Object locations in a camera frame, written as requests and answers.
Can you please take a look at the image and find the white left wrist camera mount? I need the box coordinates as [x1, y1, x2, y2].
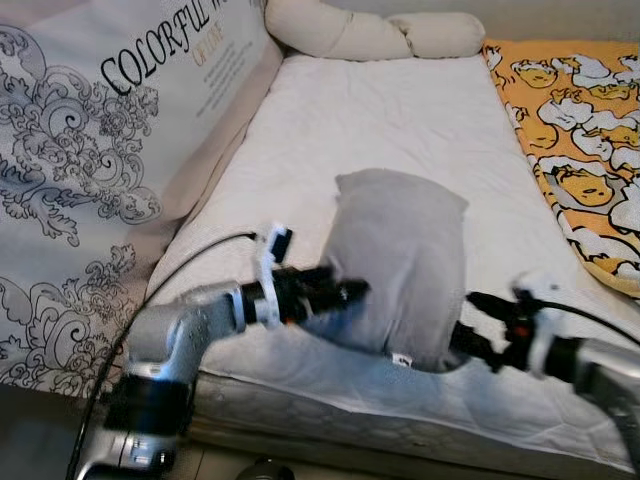
[252, 224, 295, 329]

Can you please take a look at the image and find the short beige bolster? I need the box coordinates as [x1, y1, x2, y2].
[388, 12, 487, 59]

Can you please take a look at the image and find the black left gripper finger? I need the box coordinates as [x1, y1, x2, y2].
[325, 278, 370, 307]

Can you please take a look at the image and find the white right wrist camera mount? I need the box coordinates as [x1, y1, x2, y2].
[510, 272, 563, 379]

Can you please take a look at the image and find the long beige bolster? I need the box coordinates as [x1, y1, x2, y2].
[264, 0, 413, 63]

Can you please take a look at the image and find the grey pillow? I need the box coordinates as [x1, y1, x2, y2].
[300, 168, 471, 373]

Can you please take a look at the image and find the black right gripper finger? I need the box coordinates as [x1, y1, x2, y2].
[466, 291, 519, 316]
[449, 322, 501, 371]

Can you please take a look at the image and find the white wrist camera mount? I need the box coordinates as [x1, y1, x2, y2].
[510, 272, 563, 379]
[252, 224, 295, 329]

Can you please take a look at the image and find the grey quilted mattress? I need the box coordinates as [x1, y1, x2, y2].
[190, 372, 640, 476]

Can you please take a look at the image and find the white bed sheet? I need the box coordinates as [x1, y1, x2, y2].
[145, 52, 640, 451]

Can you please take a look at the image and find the yellow cartoon blanket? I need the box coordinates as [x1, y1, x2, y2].
[482, 38, 640, 299]

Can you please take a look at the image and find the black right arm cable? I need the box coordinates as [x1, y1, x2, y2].
[535, 297, 640, 349]

